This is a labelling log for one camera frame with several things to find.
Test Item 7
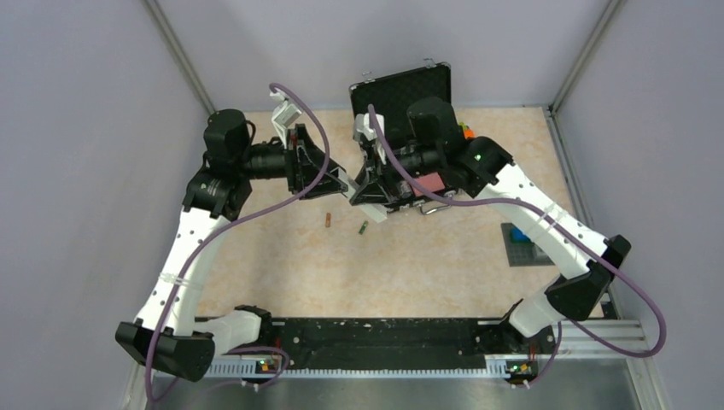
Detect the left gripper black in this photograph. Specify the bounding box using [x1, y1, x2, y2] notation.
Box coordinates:
[237, 123, 348, 198]

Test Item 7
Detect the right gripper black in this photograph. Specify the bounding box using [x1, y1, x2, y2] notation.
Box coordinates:
[351, 138, 442, 205]

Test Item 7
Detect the green battery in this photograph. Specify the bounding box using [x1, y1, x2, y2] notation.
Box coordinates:
[358, 221, 369, 235]

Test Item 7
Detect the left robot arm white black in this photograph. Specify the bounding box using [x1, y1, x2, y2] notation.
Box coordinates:
[115, 108, 349, 382]

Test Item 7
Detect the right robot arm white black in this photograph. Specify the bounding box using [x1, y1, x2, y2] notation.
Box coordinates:
[353, 97, 632, 352]

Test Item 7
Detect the pink card deck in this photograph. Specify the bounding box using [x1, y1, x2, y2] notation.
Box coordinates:
[415, 173, 447, 195]

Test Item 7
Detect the black poker chip case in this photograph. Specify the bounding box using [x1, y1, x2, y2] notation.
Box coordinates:
[349, 62, 469, 208]

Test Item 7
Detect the blue lego brick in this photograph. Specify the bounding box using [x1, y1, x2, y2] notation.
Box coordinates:
[510, 226, 532, 243]

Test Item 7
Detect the grey lego baseplate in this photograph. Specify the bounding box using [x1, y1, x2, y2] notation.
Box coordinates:
[500, 223, 553, 267]

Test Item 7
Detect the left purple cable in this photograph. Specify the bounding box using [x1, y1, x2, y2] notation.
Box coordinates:
[143, 82, 332, 410]

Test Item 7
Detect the purple cable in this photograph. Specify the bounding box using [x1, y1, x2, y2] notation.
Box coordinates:
[143, 82, 332, 410]
[366, 103, 669, 389]

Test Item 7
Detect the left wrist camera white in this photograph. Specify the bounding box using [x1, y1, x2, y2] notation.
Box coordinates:
[270, 91, 302, 148]

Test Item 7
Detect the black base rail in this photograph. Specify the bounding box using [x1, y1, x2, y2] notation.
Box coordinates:
[204, 315, 567, 375]

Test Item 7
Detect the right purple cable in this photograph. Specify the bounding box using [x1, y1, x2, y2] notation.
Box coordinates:
[366, 103, 669, 389]

